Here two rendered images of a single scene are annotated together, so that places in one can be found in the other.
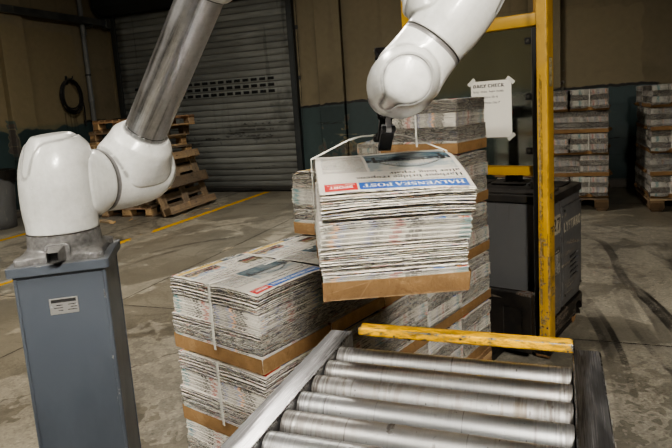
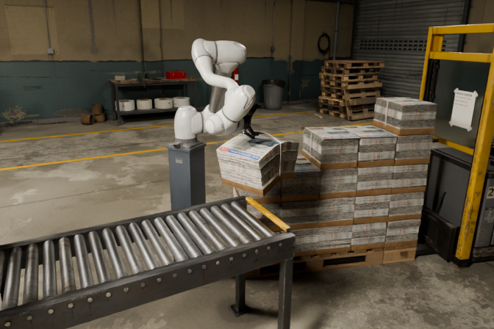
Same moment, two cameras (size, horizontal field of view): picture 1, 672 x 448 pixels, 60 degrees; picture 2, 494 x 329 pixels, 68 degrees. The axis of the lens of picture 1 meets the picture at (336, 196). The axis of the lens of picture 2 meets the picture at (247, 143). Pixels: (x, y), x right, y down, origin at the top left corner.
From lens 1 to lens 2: 1.44 m
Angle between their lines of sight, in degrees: 40
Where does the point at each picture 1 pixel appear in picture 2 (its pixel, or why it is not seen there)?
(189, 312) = not seen: hidden behind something
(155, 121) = (214, 107)
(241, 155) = (413, 89)
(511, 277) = (459, 214)
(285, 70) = (456, 37)
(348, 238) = (226, 166)
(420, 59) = (212, 121)
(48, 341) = (174, 170)
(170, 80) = (215, 95)
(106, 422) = (186, 199)
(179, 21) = not seen: hidden behind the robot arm
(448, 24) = (226, 111)
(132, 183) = not seen: hidden behind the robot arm
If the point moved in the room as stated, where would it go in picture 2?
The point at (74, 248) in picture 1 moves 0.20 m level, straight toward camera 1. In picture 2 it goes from (184, 144) to (170, 152)
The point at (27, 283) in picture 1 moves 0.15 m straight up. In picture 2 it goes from (171, 151) to (170, 130)
